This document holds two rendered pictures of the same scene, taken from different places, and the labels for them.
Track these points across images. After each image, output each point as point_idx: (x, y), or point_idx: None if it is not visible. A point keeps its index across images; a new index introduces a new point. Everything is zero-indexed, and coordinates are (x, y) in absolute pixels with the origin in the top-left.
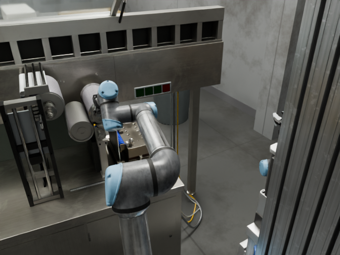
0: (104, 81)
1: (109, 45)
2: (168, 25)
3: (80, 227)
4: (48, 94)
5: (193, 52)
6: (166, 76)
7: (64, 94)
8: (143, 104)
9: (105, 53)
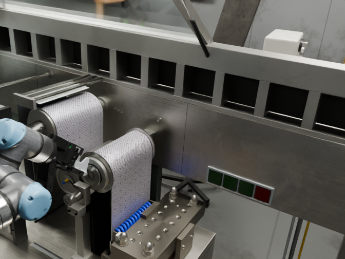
0: (3, 118)
1: (198, 87)
2: (294, 86)
3: None
4: (41, 113)
5: (338, 157)
6: (267, 175)
7: (119, 128)
8: (20, 185)
9: (178, 95)
